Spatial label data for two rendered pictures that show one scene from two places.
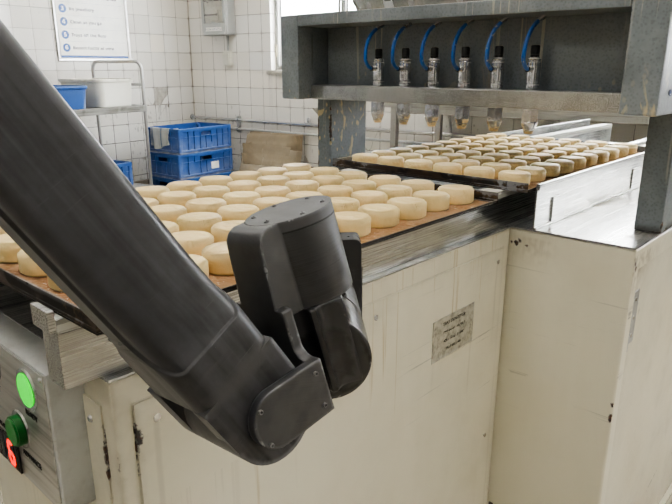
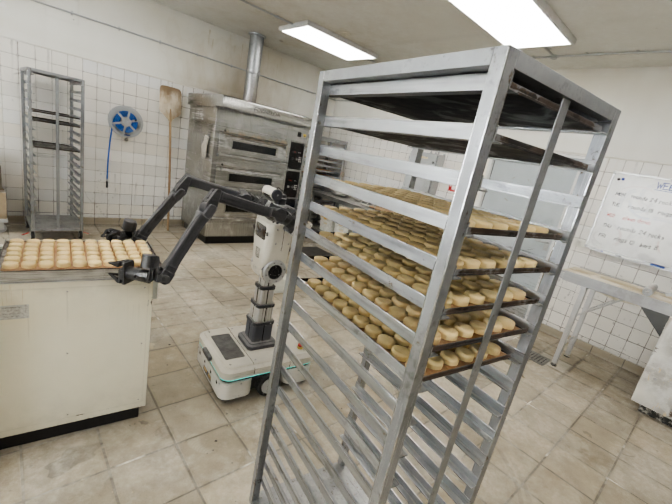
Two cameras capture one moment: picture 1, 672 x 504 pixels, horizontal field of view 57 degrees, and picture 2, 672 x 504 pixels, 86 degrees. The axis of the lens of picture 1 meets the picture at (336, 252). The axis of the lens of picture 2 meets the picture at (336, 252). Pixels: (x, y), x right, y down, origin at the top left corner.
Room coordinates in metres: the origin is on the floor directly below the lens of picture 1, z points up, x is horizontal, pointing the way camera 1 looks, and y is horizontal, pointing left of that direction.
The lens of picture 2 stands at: (2.16, 1.55, 1.59)
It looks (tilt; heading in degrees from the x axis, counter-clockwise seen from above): 15 degrees down; 190
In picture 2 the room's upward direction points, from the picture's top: 11 degrees clockwise
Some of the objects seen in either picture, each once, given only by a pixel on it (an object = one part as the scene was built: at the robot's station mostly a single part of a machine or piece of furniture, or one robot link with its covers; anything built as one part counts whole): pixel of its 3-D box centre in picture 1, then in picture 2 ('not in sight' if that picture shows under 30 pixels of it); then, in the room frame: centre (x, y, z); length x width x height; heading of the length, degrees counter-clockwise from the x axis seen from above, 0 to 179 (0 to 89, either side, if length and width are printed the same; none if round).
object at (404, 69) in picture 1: (400, 74); not in sight; (1.17, -0.12, 1.07); 0.06 x 0.03 x 0.18; 138
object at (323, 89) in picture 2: not in sight; (283, 323); (1.00, 1.22, 0.97); 0.03 x 0.03 x 1.70; 45
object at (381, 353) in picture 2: not in sight; (345, 319); (1.20, 1.45, 1.14); 0.64 x 0.03 x 0.03; 45
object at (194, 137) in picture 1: (189, 137); not in sight; (5.33, 1.24, 0.50); 0.60 x 0.40 x 0.20; 146
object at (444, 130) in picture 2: not in sight; (387, 126); (1.20, 1.45, 1.68); 0.64 x 0.03 x 0.03; 45
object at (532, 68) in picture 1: (528, 76); not in sight; (1.00, -0.30, 1.07); 0.06 x 0.03 x 0.18; 138
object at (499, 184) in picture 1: (502, 155); not in sight; (1.28, -0.34, 0.91); 0.60 x 0.40 x 0.01; 138
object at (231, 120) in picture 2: not in sight; (247, 174); (-3.18, -0.96, 1.00); 1.56 x 1.20 x 2.01; 144
